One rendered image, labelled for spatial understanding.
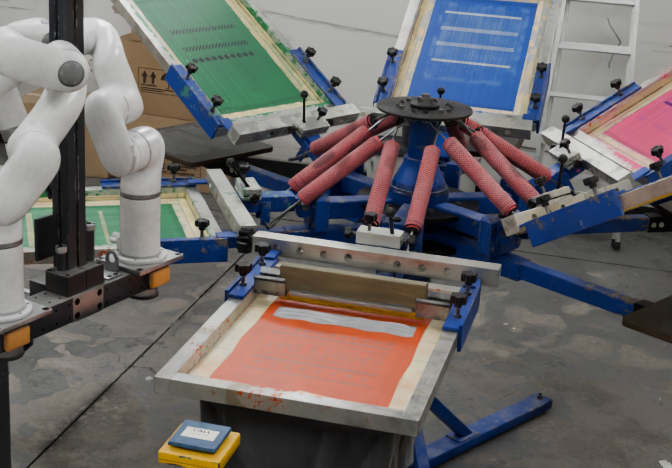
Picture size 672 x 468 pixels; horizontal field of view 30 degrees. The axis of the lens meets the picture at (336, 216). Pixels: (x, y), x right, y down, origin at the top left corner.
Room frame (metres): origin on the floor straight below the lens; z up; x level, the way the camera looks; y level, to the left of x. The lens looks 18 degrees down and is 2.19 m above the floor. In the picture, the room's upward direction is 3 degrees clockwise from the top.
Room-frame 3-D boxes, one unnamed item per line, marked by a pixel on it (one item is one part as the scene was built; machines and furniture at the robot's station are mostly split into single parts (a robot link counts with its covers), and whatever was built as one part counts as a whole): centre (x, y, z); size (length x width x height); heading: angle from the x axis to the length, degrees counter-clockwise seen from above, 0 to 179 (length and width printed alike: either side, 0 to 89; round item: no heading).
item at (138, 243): (2.81, 0.47, 1.21); 0.16 x 0.13 x 0.15; 59
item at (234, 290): (3.07, 0.21, 0.98); 0.30 x 0.05 x 0.07; 166
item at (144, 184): (2.79, 0.46, 1.37); 0.13 x 0.10 x 0.16; 158
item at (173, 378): (2.77, 0.00, 0.97); 0.79 x 0.58 x 0.04; 166
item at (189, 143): (4.26, 0.23, 0.91); 1.34 x 0.40 x 0.08; 46
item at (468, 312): (2.94, -0.33, 0.98); 0.30 x 0.05 x 0.07; 166
